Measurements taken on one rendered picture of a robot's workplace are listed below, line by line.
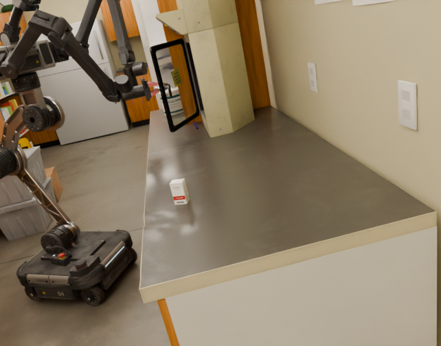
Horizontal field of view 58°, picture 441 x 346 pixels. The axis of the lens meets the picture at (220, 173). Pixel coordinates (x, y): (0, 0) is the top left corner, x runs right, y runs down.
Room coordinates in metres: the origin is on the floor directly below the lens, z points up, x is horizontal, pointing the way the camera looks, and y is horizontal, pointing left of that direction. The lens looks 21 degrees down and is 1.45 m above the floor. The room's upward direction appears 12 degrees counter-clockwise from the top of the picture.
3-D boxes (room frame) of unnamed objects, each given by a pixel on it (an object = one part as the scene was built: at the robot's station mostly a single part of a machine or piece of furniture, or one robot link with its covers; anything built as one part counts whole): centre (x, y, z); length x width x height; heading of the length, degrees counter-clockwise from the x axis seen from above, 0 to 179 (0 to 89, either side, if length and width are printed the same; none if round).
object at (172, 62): (1.96, 0.12, 1.19); 0.30 x 0.01 x 0.40; 152
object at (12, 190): (3.47, 1.82, 0.49); 0.60 x 0.42 x 0.33; 5
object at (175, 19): (1.94, 0.08, 1.46); 0.32 x 0.12 x 0.10; 5
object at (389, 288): (1.78, -0.05, 0.45); 2.05 x 0.67 x 0.90; 5
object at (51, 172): (4.07, 1.91, 0.14); 0.41 x 0.32 x 0.28; 11
